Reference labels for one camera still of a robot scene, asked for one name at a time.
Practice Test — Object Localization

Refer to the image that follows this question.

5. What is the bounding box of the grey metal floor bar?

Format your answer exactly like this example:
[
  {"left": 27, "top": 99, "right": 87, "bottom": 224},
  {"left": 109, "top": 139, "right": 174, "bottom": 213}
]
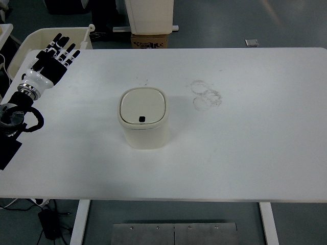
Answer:
[{"left": 113, "top": 25, "right": 179, "bottom": 33}]

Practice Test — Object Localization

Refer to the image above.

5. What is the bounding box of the cream square trash can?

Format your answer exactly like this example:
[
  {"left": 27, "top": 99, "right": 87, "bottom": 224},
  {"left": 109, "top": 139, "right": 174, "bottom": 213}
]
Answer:
[{"left": 118, "top": 87, "right": 169, "bottom": 150}]

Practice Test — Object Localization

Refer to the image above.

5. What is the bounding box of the cream plastic bin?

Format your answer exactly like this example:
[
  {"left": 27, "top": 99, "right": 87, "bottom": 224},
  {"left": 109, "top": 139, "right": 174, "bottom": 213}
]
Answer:
[{"left": 7, "top": 24, "right": 96, "bottom": 80}]

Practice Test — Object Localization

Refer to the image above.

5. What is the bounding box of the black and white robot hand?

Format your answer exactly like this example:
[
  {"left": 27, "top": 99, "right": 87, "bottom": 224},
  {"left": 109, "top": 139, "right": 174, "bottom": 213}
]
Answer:
[{"left": 18, "top": 33, "right": 80, "bottom": 100}]

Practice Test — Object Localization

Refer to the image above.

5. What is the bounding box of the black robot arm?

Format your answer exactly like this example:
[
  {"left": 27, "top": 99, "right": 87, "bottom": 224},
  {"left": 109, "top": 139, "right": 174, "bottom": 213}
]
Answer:
[{"left": 1, "top": 84, "right": 44, "bottom": 170}]

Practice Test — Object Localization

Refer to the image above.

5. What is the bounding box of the white table leg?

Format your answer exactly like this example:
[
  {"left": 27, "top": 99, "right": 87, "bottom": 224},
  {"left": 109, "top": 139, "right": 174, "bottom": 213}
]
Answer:
[
  {"left": 69, "top": 200, "right": 91, "bottom": 245},
  {"left": 259, "top": 202, "right": 279, "bottom": 245}
]

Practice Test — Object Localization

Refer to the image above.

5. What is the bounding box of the brown cardboard box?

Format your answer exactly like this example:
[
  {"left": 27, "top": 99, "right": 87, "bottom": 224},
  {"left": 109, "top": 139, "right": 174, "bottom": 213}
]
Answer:
[{"left": 131, "top": 34, "right": 169, "bottom": 49}]

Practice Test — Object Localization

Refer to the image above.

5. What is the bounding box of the left white table leg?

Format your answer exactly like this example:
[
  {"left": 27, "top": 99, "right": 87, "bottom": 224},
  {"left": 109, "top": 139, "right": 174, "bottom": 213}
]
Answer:
[{"left": 69, "top": 200, "right": 91, "bottom": 245}]

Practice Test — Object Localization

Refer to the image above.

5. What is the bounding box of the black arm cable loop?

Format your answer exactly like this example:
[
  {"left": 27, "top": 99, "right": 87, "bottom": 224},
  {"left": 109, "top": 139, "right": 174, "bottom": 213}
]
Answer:
[{"left": 21, "top": 108, "right": 45, "bottom": 133}]

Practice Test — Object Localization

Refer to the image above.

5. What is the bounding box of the right white table leg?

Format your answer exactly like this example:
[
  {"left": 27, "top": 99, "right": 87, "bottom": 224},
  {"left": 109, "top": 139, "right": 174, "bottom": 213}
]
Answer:
[{"left": 259, "top": 202, "right": 279, "bottom": 245}]

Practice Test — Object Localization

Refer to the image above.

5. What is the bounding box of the black power adapter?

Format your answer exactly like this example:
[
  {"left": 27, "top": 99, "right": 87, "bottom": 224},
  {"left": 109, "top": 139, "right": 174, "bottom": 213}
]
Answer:
[{"left": 38, "top": 209, "right": 61, "bottom": 240}]

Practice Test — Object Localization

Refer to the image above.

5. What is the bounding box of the metal floor plate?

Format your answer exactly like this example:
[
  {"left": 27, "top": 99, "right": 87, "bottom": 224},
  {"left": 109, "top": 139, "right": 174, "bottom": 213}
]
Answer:
[{"left": 111, "top": 223, "right": 240, "bottom": 244}]

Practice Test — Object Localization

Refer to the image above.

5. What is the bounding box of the small grey floor plate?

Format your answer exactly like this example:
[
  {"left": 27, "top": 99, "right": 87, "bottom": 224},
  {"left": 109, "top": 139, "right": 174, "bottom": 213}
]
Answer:
[{"left": 245, "top": 39, "right": 260, "bottom": 47}]

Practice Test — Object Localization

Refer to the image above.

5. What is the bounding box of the white table at left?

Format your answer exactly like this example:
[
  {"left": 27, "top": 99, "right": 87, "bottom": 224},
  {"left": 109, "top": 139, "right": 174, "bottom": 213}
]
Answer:
[{"left": 0, "top": 23, "right": 13, "bottom": 49}]

